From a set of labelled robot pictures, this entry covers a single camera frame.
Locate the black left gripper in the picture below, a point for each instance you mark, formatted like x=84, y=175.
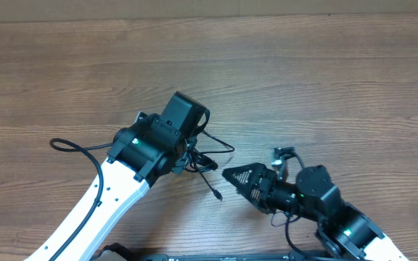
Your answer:
x=181, y=164

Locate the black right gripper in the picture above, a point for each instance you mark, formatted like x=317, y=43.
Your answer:
x=254, y=170

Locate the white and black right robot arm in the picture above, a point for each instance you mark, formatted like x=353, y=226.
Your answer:
x=345, y=232

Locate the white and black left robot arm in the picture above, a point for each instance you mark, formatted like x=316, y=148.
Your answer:
x=155, y=145

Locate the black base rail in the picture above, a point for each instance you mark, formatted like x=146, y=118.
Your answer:
x=109, y=255

